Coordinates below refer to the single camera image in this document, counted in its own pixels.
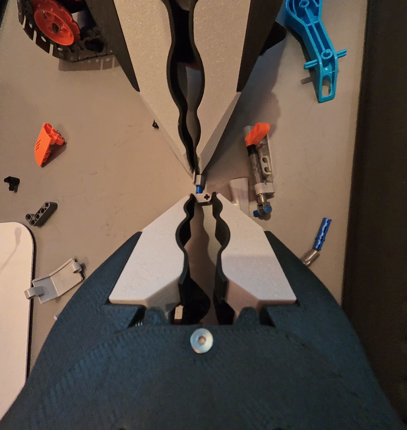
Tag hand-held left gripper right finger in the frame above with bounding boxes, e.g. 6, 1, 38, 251
212, 193, 297, 323

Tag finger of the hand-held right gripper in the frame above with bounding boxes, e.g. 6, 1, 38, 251
189, 0, 252, 172
114, 0, 196, 171

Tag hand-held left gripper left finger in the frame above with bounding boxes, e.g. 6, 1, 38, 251
108, 194, 194, 323

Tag grey tube connector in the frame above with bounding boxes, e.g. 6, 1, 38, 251
299, 248, 321, 267

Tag turquoise plastic tool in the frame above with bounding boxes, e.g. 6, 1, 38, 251
284, 0, 348, 103

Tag white curved panel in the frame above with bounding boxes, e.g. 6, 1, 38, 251
230, 178, 249, 215

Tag blue holed rod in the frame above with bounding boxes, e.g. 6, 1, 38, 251
312, 218, 332, 251

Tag light grey hinged panel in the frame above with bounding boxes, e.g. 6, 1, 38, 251
25, 258, 86, 304

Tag toy tracked robot orange wheels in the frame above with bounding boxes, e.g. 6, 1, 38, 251
17, 0, 115, 63

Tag grey cylinder assembly orange connector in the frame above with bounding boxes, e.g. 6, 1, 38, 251
244, 123, 274, 219

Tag dark grey angled beam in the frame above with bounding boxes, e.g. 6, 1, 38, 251
25, 202, 58, 227

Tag orange wedge panel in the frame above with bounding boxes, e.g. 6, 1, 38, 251
34, 123, 66, 167

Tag dark textured mat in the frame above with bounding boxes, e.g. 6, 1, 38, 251
341, 0, 407, 430

